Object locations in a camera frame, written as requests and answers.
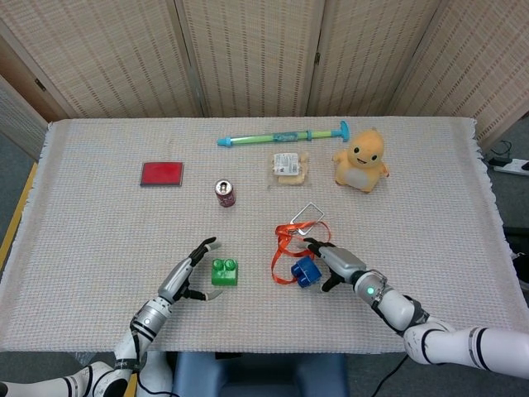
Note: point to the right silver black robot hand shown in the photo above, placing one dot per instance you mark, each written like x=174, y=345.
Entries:
x=341, y=262

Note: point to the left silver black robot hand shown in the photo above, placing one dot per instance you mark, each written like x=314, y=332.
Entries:
x=177, y=275

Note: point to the blue toy block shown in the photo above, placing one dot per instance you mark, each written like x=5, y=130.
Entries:
x=306, y=271

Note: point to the green toy block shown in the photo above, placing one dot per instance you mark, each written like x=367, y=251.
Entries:
x=225, y=275

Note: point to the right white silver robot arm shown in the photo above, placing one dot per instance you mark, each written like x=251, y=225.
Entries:
x=396, y=306

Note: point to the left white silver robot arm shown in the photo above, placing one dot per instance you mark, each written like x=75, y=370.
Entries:
x=149, y=316

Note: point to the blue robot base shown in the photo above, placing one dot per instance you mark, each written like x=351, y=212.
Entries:
x=248, y=376

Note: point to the clear badge holder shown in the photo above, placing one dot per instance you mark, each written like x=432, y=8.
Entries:
x=308, y=214

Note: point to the white woven tablecloth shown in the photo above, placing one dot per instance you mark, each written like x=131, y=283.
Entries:
x=124, y=227

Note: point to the red soda can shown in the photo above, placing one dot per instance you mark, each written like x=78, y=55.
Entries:
x=225, y=194

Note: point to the yellow dinosaur plush toy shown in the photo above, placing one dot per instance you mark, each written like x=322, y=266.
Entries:
x=359, y=165

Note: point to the white robot torso part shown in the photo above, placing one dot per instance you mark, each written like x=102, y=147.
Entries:
x=159, y=372

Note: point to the red flat ink pad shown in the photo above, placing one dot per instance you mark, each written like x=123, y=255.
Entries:
x=162, y=173

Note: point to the packaged snack with white label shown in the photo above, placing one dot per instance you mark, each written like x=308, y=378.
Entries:
x=287, y=165

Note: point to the green blue water pump toy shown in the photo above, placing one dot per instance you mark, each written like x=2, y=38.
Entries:
x=256, y=138

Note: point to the black equipment on floor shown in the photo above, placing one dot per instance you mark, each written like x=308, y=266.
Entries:
x=518, y=244

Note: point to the white power strip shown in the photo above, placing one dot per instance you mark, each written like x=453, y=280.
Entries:
x=510, y=167

